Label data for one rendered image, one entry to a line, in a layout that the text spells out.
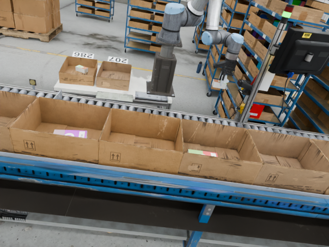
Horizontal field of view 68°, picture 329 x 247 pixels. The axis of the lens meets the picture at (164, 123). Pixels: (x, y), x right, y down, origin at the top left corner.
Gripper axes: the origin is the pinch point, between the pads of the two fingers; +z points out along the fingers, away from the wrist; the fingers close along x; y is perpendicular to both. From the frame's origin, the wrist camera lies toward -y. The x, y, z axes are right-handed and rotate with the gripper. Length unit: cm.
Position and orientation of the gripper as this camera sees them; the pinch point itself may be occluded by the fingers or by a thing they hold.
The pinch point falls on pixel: (219, 83)
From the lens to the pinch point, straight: 196.6
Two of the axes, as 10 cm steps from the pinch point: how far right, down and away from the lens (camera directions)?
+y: 9.8, 1.6, 0.7
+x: 0.4, -5.6, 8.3
